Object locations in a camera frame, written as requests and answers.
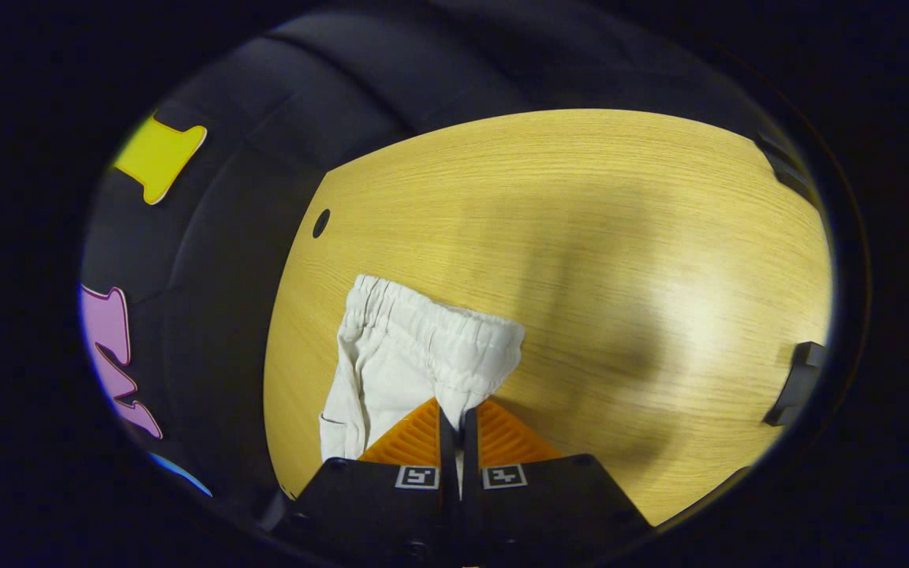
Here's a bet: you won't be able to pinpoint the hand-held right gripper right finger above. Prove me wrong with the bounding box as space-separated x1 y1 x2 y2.
461 398 652 566

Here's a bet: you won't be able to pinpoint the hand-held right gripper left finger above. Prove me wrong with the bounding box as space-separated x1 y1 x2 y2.
294 398 459 566

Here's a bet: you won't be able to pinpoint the white jeans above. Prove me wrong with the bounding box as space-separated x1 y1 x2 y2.
319 274 526 498

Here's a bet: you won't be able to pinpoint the black table edge bracket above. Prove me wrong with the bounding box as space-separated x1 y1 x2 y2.
765 342 828 428

